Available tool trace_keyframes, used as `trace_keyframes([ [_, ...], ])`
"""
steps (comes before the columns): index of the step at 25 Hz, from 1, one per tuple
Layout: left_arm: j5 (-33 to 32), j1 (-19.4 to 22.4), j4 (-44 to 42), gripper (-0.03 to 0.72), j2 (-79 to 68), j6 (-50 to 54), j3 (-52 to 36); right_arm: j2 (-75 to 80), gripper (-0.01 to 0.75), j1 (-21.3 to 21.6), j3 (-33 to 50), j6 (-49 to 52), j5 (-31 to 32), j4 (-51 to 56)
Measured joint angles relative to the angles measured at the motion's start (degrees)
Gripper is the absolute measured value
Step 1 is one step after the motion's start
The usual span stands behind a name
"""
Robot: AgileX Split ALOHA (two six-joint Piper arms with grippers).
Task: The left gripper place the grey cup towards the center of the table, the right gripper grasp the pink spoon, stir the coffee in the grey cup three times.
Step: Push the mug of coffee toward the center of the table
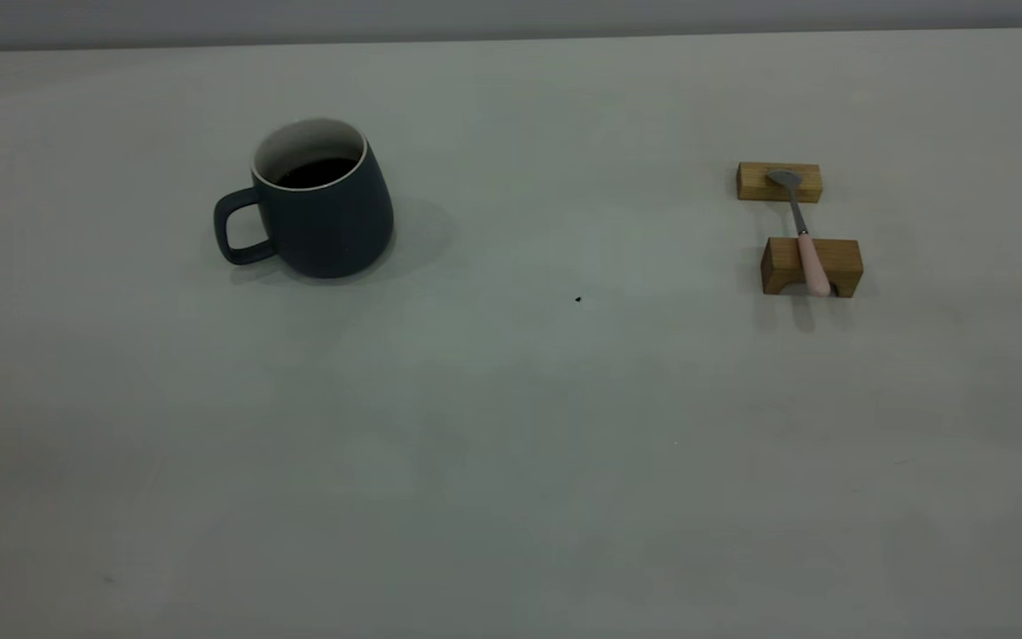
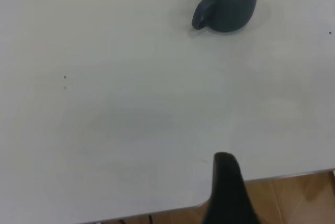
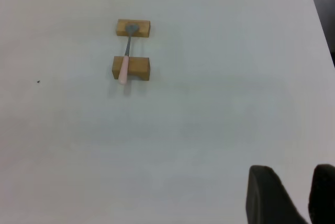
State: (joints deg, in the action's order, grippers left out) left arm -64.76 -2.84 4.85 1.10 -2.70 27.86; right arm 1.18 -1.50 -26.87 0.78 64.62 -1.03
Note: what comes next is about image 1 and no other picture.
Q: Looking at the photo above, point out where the dark grey ceramic cup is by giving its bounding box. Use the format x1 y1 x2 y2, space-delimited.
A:
214 117 395 280

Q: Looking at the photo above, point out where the pink handled metal spoon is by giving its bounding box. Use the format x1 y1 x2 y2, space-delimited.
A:
766 169 832 298

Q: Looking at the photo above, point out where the arched wooden block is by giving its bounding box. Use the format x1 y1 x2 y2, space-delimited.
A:
760 237 864 298

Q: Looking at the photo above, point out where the flat rectangular wooden block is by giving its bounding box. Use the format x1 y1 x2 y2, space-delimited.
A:
736 162 823 204

